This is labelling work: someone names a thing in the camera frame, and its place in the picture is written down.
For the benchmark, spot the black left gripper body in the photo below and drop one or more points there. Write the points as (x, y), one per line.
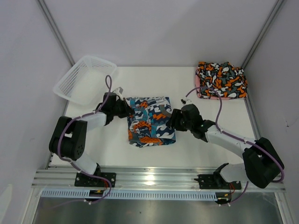
(119, 109)

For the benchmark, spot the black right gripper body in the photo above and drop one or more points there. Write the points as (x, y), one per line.
(185, 125)

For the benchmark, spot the blue orange patterned shorts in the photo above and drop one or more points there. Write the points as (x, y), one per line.
(147, 126)

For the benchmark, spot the pink shark print shorts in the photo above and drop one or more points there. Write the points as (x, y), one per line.
(197, 84)

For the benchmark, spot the orange camouflage shorts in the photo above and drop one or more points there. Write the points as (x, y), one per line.
(222, 79)

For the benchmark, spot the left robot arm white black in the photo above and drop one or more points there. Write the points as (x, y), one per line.
(69, 137)

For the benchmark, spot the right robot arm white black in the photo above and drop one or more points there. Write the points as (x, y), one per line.
(261, 163)

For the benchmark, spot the white plastic basket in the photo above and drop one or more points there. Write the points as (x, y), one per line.
(85, 80)

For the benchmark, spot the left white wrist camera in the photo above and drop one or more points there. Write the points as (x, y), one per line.
(118, 91)

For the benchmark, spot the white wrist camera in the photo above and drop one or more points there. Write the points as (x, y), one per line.
(186, 101)
(118, 91)

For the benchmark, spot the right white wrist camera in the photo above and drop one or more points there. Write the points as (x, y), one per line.
(186, 101)

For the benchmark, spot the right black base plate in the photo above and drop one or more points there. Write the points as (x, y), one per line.
(210, 181)

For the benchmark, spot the aluminium mounting rail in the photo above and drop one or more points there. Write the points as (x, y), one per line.
(127, 178)

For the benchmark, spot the white slotted cable duct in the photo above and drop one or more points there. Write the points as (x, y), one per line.
(131, 194)

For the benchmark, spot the left aluminium frame post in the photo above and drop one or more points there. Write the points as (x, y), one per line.
(55, 30)

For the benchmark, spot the aluminium frame post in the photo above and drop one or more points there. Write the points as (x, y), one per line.
(263, 31)
(55, 30)

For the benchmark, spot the right aluminium frame post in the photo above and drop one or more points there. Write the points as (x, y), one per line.
(263, 31)

